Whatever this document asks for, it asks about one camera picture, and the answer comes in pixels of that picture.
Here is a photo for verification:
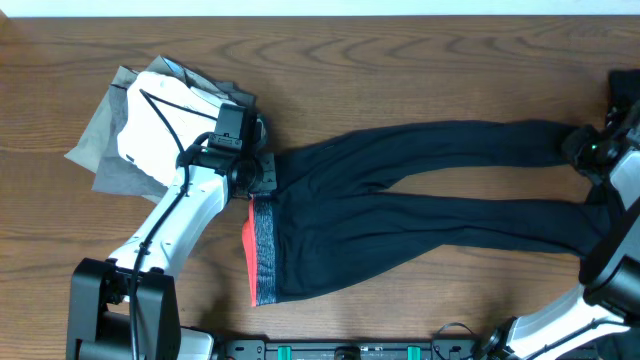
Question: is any black leggings red waistband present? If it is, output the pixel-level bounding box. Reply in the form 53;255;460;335
242;120;616;306

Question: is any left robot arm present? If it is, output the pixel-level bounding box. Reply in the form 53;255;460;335
66;104;276;359

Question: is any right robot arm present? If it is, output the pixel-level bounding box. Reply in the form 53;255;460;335
472;103;639;359

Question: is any black garment at right edge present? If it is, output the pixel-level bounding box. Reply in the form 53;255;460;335
606;69;639;122

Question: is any white t-shirt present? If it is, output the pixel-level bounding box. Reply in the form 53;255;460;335
117;71;230;186

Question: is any grey folded garment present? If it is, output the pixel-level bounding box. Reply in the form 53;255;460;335
65;56;255;203

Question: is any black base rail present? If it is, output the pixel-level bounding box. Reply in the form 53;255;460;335
174;322;501;360

